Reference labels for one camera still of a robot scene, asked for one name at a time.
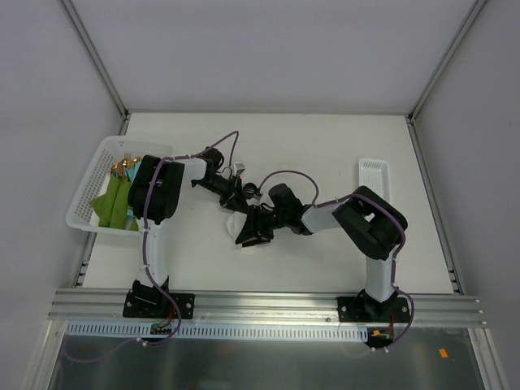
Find white slotted cable duct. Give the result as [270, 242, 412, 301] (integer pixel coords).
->
[66, 321, 368, 343]

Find black mounting plate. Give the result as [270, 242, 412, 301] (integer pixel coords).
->
[336, 295, 411, 324]
[122, 291, 195, 320]

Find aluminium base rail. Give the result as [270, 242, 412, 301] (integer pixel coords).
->
[48, 288, 489, 328]

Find aluminium frame post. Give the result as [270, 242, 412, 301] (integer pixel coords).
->
[408, 0, 488, 119]
[58, 0, 128, 119]

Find white narrow utensil tray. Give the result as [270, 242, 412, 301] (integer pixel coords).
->
[358, 158, 392, 202]

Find left aluminium frame post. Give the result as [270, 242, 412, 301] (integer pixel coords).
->
[58, 0, 128, 119]

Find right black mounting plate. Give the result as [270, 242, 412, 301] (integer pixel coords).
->
[336, 295, 411, 324]

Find white perforated basket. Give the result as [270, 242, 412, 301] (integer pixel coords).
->
[66, 136, 173, 237]

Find green rolled napkin bundle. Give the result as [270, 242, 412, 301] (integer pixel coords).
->
[89, 176, 131, 230]

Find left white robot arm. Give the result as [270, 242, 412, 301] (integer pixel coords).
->
[123, 148, 248, 319]

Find right aluminium frame post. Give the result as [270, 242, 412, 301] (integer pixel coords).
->
[408, 0, 488, 119]

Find gold cutlery in basket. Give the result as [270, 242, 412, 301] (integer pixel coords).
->
[110, 153, 142, 177]

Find white paper napkin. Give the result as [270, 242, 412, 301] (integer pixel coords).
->
[226, 212, 247, 243]

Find light blue rolled napkin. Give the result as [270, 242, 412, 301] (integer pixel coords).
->
[124, 162, 141, 217]

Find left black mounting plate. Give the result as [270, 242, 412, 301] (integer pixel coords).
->
[122, 291, 195, 320]

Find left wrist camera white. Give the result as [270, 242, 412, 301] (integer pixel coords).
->
[233, 162, 245, 176]

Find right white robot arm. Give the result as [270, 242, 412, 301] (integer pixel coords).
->
[234, 184, 408, 322]

